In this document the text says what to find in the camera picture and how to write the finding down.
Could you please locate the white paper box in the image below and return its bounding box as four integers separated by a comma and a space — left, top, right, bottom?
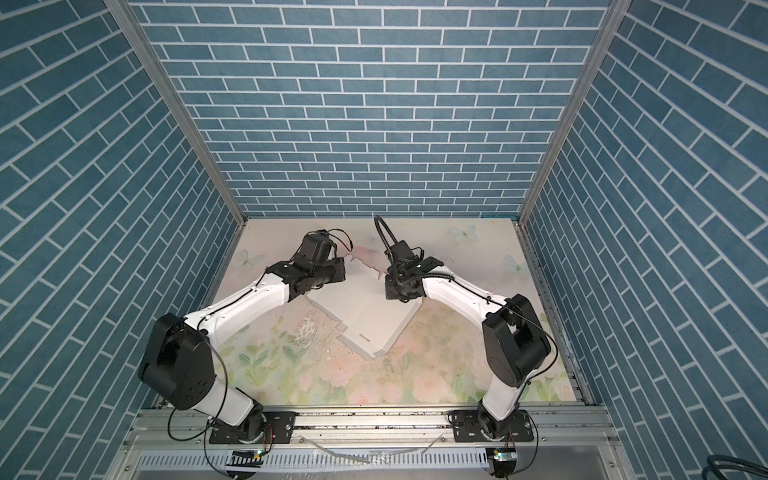
306, 246, 422, 361

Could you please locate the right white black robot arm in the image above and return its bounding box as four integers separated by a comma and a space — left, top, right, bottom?
385, 240, 553, 439

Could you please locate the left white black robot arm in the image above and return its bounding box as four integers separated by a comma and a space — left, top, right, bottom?
137, 229, 352, 443

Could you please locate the left circuit board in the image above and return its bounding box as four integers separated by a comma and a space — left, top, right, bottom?
225, 450, 264, 472

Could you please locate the circuit board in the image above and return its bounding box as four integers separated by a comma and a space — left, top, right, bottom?
486, 447, 518, 477
225, 450, 264, 472

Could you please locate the right circuit board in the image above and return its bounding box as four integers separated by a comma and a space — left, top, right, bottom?
486, 447, 518, 477

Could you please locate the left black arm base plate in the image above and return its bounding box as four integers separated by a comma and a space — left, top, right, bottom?
209, 411, 297, 447

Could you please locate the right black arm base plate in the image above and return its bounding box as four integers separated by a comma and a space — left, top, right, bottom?
447, 409, 535, 443

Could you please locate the aluminium front rail frame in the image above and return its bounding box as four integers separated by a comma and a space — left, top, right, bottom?
108, 403, 632, 479

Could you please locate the left aluminium corner post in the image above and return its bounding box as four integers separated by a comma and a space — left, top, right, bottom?
104, 0, 247, 228

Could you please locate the aluminium corner post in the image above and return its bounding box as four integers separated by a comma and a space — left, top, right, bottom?
104, 0, 247, 228
518, 0, 634, 226

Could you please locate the right aluminium corner post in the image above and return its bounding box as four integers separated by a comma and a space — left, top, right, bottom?
518, 0, 634, 226

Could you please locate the black cable bottom right corner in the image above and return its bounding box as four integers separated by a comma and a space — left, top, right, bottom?
701, 454, 768, 480

